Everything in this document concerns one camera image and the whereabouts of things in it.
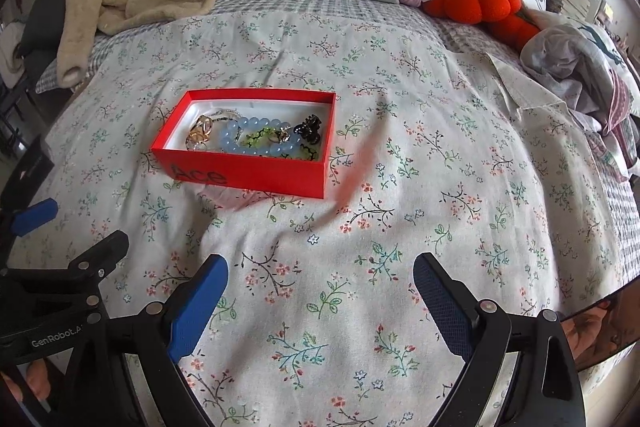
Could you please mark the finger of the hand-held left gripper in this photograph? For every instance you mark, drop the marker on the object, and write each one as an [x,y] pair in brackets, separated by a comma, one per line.
[100,257]
[32,216]

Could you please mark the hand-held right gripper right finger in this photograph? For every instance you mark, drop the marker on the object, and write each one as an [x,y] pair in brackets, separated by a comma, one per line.
[445,307]

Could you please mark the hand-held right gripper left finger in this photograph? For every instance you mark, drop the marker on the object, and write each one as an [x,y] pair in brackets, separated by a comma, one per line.
[192,312]

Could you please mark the red cardboard box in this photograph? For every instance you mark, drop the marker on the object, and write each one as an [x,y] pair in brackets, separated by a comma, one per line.
[250,177]

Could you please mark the black hair claw clip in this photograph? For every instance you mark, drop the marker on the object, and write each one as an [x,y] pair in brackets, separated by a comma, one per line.
[307,129]

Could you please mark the person's left hand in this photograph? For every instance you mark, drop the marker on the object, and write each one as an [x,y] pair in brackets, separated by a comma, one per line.
[37,382]

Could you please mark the floral bedspread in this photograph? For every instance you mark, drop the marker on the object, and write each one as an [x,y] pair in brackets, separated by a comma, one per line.
[400,157]

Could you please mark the dark cloth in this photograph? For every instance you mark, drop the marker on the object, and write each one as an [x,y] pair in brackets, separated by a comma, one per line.
[37,22]

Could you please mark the crumpled printed duvet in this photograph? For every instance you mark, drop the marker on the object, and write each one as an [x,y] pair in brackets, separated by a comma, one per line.
[575,57]

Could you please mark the orange pumpkin plush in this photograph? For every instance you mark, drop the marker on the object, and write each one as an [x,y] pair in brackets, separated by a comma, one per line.
[470,4]

